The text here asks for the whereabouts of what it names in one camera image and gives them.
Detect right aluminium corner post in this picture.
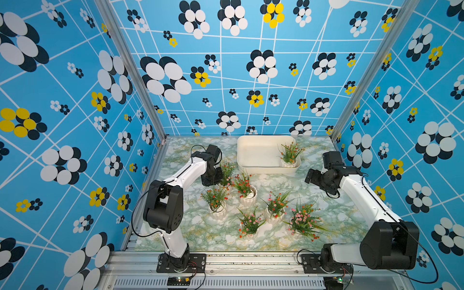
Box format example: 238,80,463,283
331,0,420,144

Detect pink potted gypsophila front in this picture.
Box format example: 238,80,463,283
238,207,266,239

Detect pink potted gypsophila large right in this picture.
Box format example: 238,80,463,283
284,200,326,242

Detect right controller board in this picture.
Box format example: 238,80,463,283
324,277,344,290

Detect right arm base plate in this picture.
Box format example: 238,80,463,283
297,253,354,276

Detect white plastic storage box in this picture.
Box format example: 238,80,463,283
237,135,302,174

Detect pink potted gypsophila middle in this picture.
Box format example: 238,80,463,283
263,191,292,225

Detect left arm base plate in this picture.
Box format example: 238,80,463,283
157,253,207,274

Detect red potted gypsophila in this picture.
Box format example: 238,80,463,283
220,161,236,187
201,186,228,221
233,173,257,207

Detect aluminium front rail frame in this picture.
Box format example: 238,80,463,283
98,251,414,290

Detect controller board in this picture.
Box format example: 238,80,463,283
167,276,191,289
324,277,344,290

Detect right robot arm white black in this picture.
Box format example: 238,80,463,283
305,151,419,273

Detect left controller board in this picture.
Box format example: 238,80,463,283
167,276,191,289

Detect left aluminium corner post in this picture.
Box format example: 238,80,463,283
95,0,167,145

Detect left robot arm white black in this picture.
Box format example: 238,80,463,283
143,145,222,270

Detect orange potted gypsophila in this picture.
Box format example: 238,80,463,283
279,142,305,168

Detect aluminium corner post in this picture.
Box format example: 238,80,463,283
95,0,167,145
331,0,420,144

